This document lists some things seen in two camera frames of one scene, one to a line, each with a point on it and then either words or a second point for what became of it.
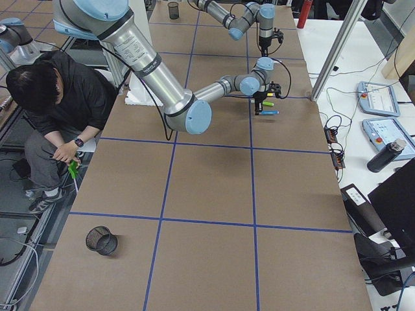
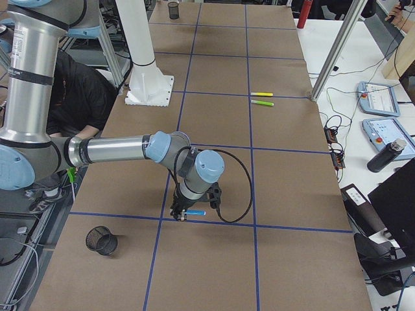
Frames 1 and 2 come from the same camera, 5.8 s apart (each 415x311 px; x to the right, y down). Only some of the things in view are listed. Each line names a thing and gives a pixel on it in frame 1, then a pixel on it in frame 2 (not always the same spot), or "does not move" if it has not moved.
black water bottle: x=382 y=157 does not move
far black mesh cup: x=174 y=10 does not move
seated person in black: x=66 y=102 does not move
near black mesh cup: x=99 y=238 does not move
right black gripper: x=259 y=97 to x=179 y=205
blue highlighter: x=270 y=112 to x=195 y=212
